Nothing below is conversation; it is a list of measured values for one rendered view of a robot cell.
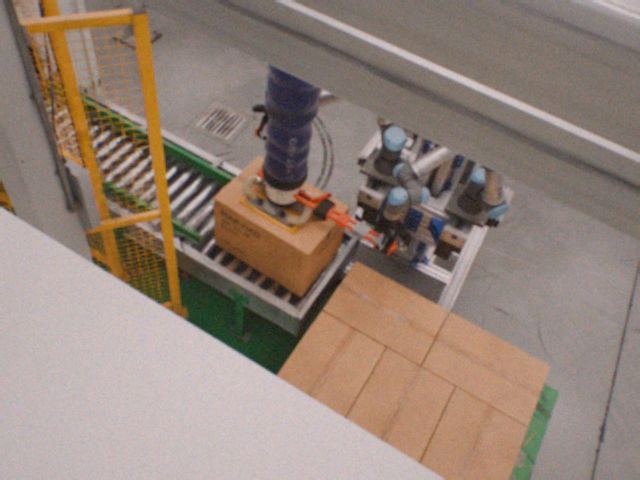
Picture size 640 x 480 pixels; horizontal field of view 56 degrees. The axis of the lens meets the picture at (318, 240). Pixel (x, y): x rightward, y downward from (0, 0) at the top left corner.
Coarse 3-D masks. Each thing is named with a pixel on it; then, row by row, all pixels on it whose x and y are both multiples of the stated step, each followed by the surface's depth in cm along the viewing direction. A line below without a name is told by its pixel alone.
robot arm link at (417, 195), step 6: (414, 180) 272; (402, 186) 273; (408, 186) 270; (414, 186) 270; (408, 192) 267; (414, 192) 267; (420, 192) 268; (426, 192) 269; (414, 198) 267; (420, 198) 268; (426, 198) 269; (414, 204) 269; (420, 204) 270
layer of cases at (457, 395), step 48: (336, 288) 336; (384, 288) 340; (336, 336) 318; (384, 336) 321; (432, 336) 325; (480, 336) 328; (336, 384) 301; (384, 384) 304; (432, 384) 307; (480, 384) 311; (528, 384) 314; (384, 432) 289; (432, 432) 292; (480, 432) 295
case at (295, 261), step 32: (256, 160) 332; (224, 192) 315; (256, 192) 318; (320, 192) 323; (224, 224) 324; (256, 224) 306; (320, 224) 310; (256, 256) 327; (288, 256) 309; (320, 256) 319; (288, 288) 330
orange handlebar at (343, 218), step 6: (258, 174) 307; (300, 192) 304; (300, 198) 301; (312, 198) 302; (306, 204) 300; (312, 204) 299; (336, 210) 299; (330, 216) 296; (342, 216) 296; (348, 216) 297; (336, 222) 296; (342, 222) 294; (354, 222) 296; (372, 234) 293; (378, 234) 293; (372, 240) 290; (390, 252) 288
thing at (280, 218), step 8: (240, 200) 311; (248, 200) 311; (256, 200) 312; (264, 200) 312; (256, 208) 309; (264, 216) 307; (272, 216) 307; (280, 216) 306; (288, 216) 308; (280, 224) 305; (288, 224) 305; (296, 224) 306
